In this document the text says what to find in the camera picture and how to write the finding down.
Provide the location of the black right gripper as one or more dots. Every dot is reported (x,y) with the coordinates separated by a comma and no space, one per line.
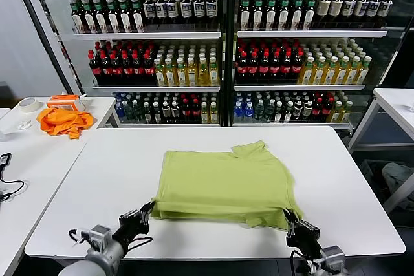
(304,240)

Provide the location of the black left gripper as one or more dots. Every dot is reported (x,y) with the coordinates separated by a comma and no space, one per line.
(132,230)

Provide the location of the light green t-shirt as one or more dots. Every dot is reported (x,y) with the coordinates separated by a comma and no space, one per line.
(223,182)

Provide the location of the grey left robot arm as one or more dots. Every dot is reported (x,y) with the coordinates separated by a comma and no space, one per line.
(97,263)

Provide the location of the small dark white-label bottle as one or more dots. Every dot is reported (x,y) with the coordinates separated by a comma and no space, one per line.
(156,112)
(298,109)
(307,109)
(278,112)
(166,112)
(288,112)
(175,112)
(147,112)

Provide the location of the green tinted water bottle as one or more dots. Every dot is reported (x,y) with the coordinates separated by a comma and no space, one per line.
(258,111)
(268,111)
(130,112)

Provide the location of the blue label water bottle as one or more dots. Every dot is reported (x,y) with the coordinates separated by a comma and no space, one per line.
(238,111)
(248,111)
(119,111)

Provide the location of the white side table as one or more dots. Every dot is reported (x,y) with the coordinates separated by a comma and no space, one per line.
(48,159)

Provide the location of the grey fabric bag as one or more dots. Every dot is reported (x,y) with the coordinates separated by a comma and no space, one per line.
(396,176)

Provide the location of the small red cap cola bottle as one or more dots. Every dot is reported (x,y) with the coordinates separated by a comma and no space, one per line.
(326,109)
(317,109)
(196,111)
(185,111)

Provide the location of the small yellow drink bottle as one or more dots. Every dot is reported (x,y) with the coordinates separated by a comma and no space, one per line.
(213,114)
(336,112)
(346,112)
(204,114)

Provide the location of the crumpled orange cloth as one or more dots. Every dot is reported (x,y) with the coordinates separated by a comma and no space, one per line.
(64,122)

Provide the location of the orange white box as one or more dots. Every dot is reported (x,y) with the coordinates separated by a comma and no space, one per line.
(61,103)

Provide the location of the crumpled white paper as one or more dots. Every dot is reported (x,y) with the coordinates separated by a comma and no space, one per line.
(25,124)

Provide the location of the black power adapter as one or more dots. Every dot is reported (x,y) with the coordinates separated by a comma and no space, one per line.
(4,159)

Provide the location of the beige masking tape roll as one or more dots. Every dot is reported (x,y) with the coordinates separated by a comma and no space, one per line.
(30,110)

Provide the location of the white metal leg table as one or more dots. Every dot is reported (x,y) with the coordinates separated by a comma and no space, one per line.
(394,101)

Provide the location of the white beverage display shelf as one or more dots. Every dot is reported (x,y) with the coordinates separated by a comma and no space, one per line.
(145,35)
(307,33)

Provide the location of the green cap dark tea bottle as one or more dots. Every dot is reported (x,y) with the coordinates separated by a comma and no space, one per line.
(124,19)
(257,14)
(77,19)
(244,14)
(284,14)
(310,14)
(88,19)
(112,19)
(137,19)
(270,14)
(100,19)
(297,14)

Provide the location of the white cap blue label bottle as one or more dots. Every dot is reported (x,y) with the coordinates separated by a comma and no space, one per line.
(385,9)
(186,8)
(211,7)
(148,9)
(373,9)
(160,8)
(361,9)
(172,8)
(348,9)
(198,7)

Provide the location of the beige label dark bottle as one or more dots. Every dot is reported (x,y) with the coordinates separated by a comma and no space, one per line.
(323,9)
(336,9)

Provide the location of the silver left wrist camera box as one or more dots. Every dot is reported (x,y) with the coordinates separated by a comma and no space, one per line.
(100,235)

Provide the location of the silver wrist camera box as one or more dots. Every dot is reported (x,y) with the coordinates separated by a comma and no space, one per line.
(100,235)
(333,255)

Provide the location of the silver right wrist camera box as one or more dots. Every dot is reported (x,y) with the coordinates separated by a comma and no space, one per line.
(333,255)

